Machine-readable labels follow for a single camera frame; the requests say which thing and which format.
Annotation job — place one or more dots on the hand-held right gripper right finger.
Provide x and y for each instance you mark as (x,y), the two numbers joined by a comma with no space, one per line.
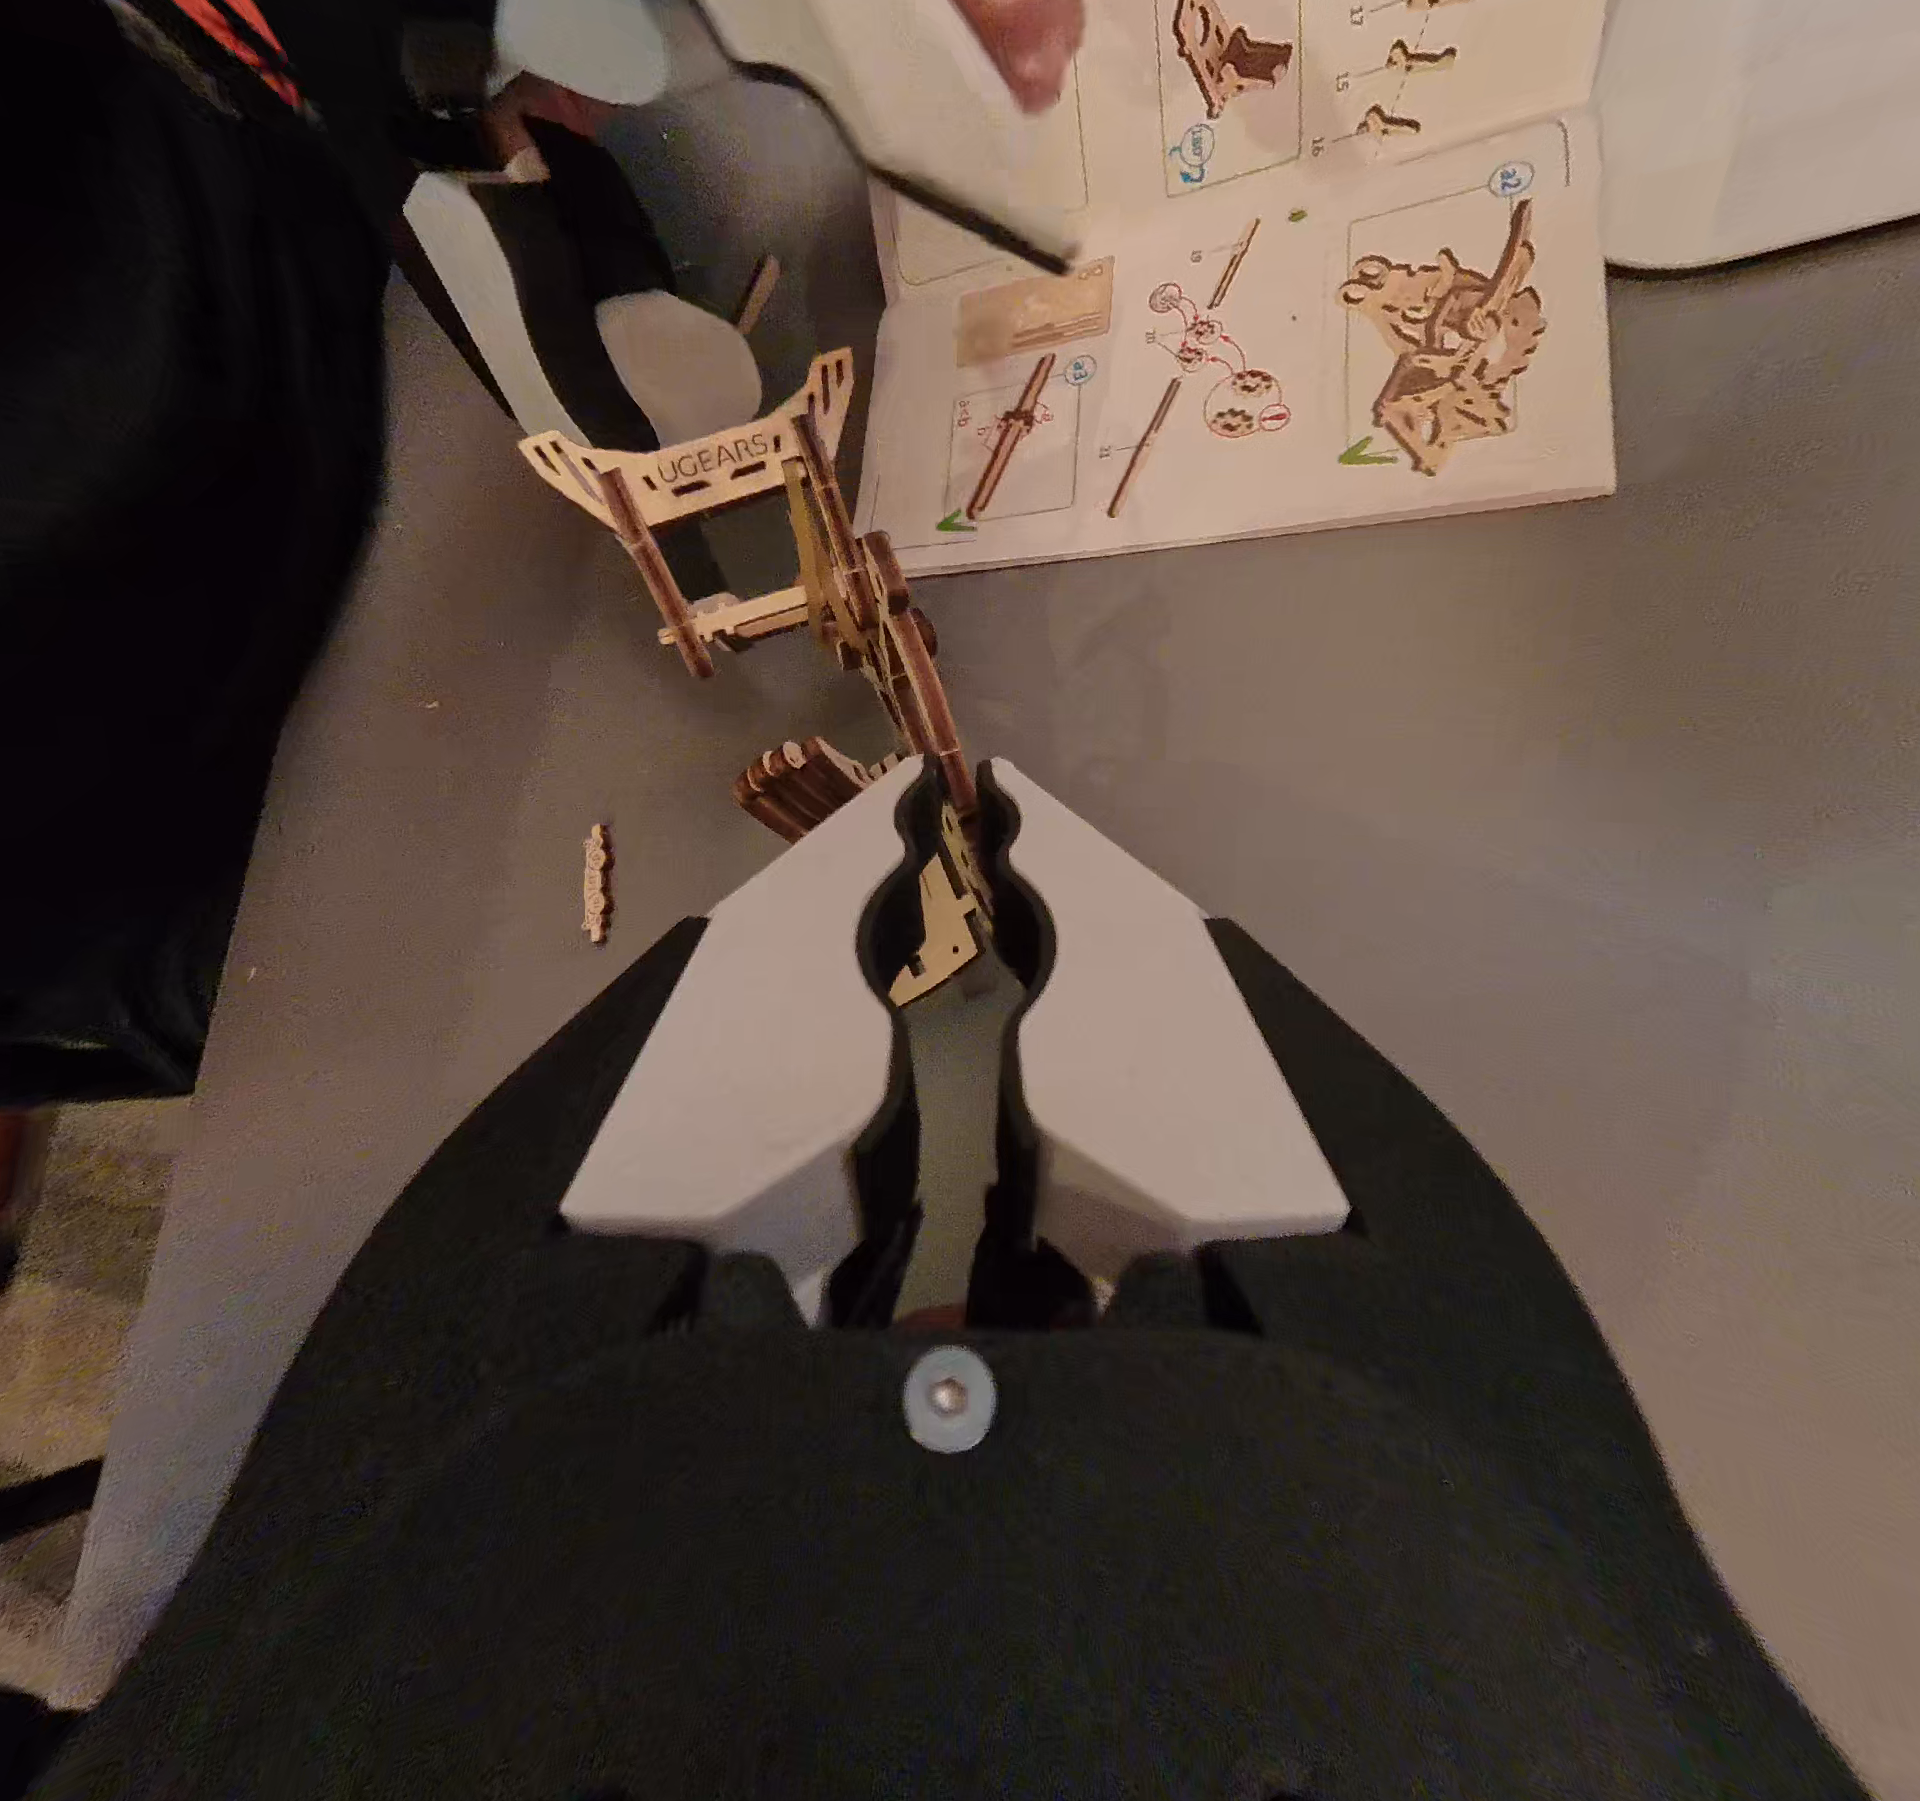
(1171,1081)

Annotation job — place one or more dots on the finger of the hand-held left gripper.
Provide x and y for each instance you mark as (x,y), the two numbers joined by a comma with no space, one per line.
(840,32)
(481,286)

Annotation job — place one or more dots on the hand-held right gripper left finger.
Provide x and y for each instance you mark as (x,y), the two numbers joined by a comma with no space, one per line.
(735,1081)

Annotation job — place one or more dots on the wooden mechanical model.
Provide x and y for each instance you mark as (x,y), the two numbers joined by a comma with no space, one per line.
(720,466)

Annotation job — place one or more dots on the small scalloped wooden piece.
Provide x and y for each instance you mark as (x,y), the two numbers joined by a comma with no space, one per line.
(598,882)

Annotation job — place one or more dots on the thin wooden stick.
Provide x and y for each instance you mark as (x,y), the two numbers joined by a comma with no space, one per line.
(756,293)

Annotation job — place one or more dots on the paper instruction booklet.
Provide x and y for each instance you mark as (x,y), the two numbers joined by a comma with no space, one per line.
(1530,32)

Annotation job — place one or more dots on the white stand base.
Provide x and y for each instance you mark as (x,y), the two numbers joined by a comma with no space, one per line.
(1771,75)

